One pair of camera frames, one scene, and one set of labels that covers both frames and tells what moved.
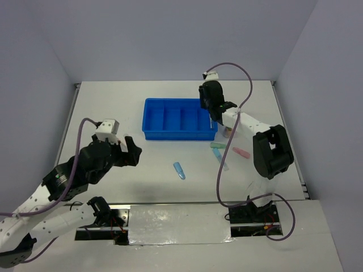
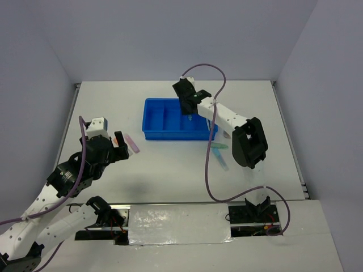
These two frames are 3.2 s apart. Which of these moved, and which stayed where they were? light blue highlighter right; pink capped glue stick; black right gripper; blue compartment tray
Moved: black right gripper
Stayed: light blue highlighter right; blue compartment tray; pink capped glue stick
